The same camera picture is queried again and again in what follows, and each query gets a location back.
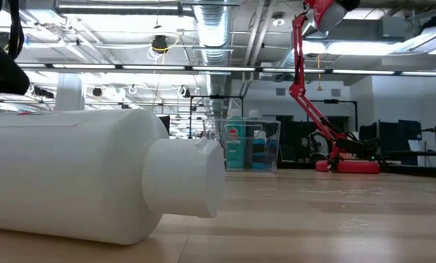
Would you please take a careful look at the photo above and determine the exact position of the person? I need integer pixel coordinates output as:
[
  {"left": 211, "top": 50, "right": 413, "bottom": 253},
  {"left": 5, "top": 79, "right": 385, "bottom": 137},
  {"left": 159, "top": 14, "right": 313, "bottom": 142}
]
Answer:
[{"left": 307, "top": 127, "right": 332, "bottom": 164}]

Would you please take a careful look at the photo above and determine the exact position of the small blue paint bottle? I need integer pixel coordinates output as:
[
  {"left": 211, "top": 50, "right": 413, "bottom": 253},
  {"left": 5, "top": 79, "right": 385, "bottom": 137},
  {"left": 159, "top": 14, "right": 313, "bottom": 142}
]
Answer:
[{"left": 252, "top": 129, "right": 268, "bottom": 169}]

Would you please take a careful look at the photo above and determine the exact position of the large white paint bottle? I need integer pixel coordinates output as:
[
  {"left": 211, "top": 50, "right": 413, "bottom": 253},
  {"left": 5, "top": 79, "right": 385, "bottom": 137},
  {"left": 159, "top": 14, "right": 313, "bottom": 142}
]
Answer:
[{"left": 0, "top": 107, "right": 226, "bottom": 245}]

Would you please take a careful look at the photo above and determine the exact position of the silver ventilation duct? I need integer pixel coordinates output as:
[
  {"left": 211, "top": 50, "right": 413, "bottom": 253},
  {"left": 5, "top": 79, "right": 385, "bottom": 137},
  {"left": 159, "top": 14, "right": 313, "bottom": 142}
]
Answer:
[{"left": 194, "top": 0, "right": 237, "bottom": 118}]

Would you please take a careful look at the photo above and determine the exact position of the black aluminium table frame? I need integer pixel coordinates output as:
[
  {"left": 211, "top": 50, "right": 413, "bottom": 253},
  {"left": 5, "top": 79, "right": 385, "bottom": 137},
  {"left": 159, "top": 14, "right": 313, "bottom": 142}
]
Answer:
[{"left": 278, "top": 160, "right": 436, "bottom": 180}]

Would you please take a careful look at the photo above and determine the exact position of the red desk lamp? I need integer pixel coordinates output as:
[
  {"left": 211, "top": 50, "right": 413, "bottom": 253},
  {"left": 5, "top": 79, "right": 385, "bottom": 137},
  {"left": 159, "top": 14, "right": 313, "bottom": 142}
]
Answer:
[{"left": 288, "top": 0, "right": 381, "bottom": 175}]

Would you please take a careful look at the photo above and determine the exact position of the clear plastic bin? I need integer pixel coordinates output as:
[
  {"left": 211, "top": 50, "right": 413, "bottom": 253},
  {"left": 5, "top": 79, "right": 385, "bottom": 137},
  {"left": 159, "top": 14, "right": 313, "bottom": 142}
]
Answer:
[{"left": 202, "top": 117, "right": 282, "bottom": 173}]

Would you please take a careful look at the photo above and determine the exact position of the large teal paint bottle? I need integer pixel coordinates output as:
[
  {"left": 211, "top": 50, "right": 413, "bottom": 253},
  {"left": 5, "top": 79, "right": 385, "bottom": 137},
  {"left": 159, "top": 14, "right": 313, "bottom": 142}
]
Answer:
[{"left": 226, "top": 109, "right": 246, "bottom": 169}]

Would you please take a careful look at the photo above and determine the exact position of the black background workstation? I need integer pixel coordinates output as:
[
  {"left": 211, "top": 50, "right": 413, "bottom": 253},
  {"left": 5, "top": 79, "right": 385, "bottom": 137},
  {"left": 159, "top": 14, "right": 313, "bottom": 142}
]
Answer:
[{"left": 359, "top": 118, "right": 436, "bottom": 167}]

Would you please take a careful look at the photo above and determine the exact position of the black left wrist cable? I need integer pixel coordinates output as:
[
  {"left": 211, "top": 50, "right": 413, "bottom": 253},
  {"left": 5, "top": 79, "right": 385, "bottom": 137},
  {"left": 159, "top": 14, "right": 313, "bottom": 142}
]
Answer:
[{"left": 0, "top": 0, "right": 26, "bottom": 61}]

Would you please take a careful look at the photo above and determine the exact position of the black ceiling device yellow cable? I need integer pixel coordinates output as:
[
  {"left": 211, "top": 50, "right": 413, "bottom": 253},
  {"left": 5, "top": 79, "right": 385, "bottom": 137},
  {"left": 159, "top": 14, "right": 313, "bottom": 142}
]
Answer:
[{"left": 150, "top": 33, "right": 182, "bottom": 53}]

